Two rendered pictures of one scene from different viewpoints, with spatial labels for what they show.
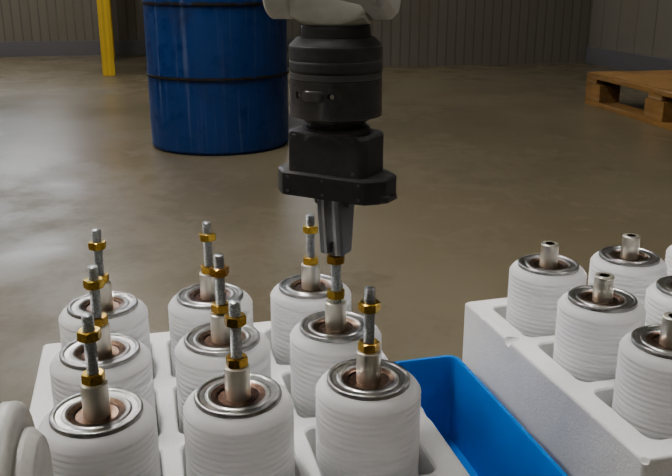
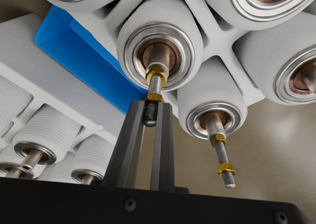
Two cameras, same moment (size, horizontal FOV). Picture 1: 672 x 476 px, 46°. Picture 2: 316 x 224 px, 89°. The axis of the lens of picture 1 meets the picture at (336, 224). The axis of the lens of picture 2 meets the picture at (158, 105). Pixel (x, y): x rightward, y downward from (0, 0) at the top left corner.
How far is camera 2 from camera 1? 0.72 m
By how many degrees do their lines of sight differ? 41
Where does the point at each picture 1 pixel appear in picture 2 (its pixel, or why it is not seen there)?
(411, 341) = (185, 147)
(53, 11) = not seen: outside the picture
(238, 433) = not seen: outside the picture
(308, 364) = (168, 6)
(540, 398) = (75, 96)
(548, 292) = (81, 158)
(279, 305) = (233, 92)
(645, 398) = not seen: outside the picture
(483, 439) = (118, 85)
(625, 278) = (58, 175)
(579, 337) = (43, 126)
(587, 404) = (25, 82)
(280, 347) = (222, 72)
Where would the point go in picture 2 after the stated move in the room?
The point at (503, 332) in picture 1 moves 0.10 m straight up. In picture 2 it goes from (106, 134) to (90, 176)
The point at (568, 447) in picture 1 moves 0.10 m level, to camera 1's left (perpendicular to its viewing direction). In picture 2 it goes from (53, 70) to (89, 52)
